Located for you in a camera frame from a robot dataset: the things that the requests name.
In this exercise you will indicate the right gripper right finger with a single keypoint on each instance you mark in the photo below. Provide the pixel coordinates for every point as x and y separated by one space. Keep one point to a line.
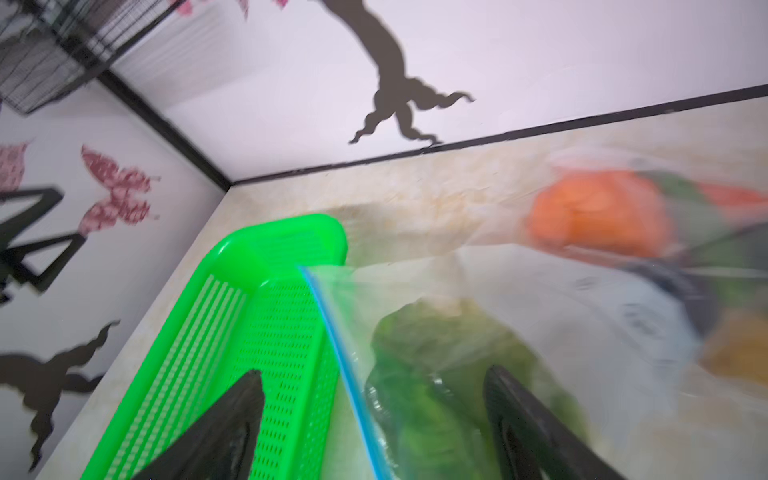
530 442

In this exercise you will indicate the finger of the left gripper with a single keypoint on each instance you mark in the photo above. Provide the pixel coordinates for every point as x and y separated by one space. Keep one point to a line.
13 264

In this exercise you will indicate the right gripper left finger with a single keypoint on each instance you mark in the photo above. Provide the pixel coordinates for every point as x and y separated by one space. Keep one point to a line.
221 444

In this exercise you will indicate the napa cabbage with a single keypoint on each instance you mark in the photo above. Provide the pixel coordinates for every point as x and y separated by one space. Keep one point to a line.
425 390

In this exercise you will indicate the green plastic basket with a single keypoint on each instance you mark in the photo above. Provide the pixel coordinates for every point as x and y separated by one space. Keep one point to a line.
246 307

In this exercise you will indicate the clear zip top bag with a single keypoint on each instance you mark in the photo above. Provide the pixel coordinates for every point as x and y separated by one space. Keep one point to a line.
622 335

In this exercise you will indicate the orange small pumpkin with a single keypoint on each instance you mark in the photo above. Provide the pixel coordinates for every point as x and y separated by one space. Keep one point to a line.
614 211

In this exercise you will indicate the green chili pepper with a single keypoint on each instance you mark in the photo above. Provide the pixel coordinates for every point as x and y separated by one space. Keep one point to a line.
725 241

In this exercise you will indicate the orange carrot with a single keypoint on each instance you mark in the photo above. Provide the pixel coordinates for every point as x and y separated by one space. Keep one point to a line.
727 196

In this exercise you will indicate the black wire wall basket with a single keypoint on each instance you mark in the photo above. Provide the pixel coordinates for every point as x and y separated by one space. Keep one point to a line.
49 49

